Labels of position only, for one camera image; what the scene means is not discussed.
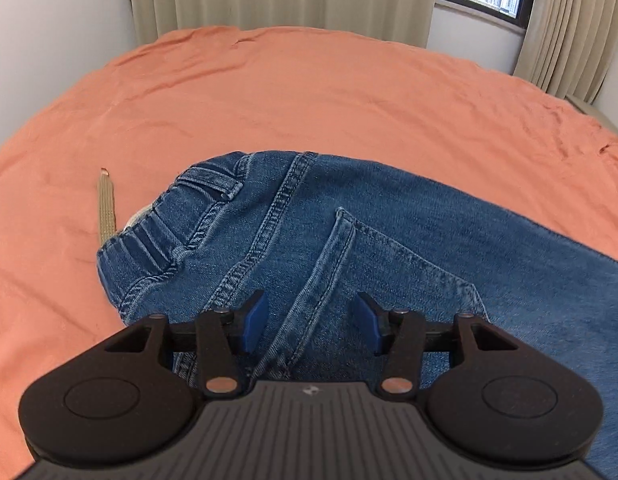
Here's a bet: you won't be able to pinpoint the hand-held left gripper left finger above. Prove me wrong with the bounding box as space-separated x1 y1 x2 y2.
106 290 269 401

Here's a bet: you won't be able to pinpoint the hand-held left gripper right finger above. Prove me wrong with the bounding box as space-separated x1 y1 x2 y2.
352 291 520 401

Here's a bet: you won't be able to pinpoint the beige nightstand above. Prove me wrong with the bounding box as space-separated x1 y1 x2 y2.
564 94 618 139

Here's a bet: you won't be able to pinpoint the blue denim pants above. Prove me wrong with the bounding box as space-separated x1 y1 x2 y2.
95 150 618 477

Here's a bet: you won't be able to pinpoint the narrow beige curtain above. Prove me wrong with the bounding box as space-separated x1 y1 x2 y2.
512 0 618 105

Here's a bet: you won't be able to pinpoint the bed with orange sheet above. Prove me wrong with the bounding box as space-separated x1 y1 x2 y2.
0 26 618 480

